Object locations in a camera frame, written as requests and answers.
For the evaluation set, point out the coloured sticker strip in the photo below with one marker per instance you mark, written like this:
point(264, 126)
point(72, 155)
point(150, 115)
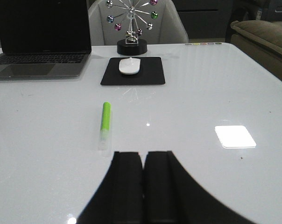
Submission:
point(203, 43)

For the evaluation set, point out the green highlighter pen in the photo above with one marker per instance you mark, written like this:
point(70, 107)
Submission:
point(104, 138)

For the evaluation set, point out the olive sofa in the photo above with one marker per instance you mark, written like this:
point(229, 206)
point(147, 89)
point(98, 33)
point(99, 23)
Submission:
point(262, 41)

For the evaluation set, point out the grey laptop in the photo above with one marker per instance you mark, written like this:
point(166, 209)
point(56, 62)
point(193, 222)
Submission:
point(43, 39)

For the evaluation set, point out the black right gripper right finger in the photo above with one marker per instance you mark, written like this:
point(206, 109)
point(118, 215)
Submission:
point(172, 196)

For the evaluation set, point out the black mouse pad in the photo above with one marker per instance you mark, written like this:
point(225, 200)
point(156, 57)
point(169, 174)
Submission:
point(150, 73)

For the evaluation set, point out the white computer mouse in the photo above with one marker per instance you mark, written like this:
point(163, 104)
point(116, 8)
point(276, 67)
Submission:
point(129, 66)

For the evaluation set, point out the grey right chair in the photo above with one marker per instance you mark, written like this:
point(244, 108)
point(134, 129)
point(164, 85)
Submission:
point(158, 20)

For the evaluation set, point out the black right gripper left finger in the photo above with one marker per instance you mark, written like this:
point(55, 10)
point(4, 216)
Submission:
point(119, 198)

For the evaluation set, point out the ferris wheel desk ornament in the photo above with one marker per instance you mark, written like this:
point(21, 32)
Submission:
point(132, 45)

